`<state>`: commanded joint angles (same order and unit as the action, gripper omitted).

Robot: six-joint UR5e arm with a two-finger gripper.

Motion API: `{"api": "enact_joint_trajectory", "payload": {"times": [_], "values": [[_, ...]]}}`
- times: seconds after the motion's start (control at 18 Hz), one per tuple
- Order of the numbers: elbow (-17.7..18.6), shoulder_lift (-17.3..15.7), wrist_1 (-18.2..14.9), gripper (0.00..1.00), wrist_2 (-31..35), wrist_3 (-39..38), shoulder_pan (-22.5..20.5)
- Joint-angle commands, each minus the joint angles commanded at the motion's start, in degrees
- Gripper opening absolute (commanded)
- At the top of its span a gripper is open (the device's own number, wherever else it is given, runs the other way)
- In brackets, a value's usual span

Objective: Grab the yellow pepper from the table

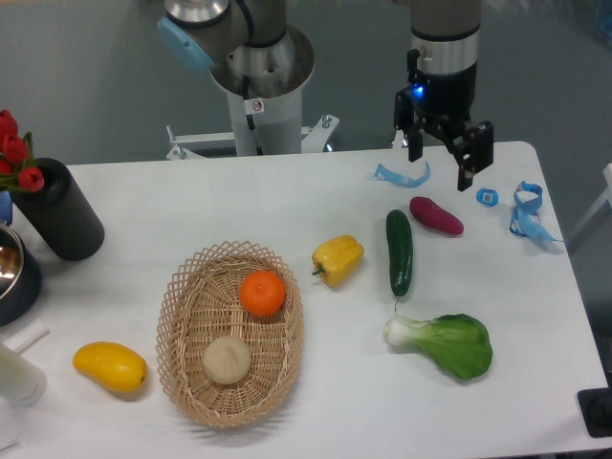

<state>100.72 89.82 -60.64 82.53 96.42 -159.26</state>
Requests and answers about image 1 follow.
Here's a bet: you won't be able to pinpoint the white cylindrical container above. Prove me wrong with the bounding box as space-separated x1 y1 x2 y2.
1 344 47 406

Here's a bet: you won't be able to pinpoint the green cucumber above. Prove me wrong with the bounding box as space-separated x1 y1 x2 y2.
386 209 414 297

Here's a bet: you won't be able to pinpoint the blue crumpled wristband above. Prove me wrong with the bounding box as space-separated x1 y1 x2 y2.
509 181 563 243

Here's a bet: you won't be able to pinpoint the black device at table edge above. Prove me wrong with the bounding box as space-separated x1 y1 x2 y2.
578 387 611 438

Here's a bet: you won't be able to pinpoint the orange fruit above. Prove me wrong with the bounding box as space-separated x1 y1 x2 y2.
239 270 286 317

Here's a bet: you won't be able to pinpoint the purple sweet potato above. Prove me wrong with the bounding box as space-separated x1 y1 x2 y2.
409 196 464 236

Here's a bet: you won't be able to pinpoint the white paper piece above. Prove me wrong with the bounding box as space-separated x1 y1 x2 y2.
3 319 50 354

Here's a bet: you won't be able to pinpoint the beige steamed bun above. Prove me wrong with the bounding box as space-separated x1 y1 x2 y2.
202 336 251 384

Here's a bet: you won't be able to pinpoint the red artificial tulips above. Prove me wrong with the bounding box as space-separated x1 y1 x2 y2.
1 109 45 193

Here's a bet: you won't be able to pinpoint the woven wicker basket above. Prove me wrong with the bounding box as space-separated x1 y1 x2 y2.
156 241 303 427

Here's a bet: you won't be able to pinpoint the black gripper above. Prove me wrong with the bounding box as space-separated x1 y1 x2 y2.
394 49 494 191

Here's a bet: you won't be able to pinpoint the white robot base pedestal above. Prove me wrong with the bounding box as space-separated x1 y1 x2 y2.
166 25 339 160

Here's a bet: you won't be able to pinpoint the black metal pot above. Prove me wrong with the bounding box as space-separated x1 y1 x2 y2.
1 224 42 326

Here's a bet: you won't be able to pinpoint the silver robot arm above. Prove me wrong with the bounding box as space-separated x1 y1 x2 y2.
157 1 493 190

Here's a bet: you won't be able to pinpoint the small blue tag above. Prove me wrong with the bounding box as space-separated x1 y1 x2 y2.
476 187 499 208

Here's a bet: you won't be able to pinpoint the blue curved strap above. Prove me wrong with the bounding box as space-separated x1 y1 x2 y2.
371 160 432 188

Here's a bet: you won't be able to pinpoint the yellow mango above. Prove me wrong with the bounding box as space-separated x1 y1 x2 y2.
73 341 147 393

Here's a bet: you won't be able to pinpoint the yellow bell pepper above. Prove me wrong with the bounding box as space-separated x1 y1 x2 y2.
312 234 364 288

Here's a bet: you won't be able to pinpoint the green bok choy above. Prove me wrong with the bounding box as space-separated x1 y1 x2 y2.
383 314 493 381

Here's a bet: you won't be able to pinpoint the black cylindrical vase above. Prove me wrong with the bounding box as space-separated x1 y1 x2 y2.
11 158 105 261

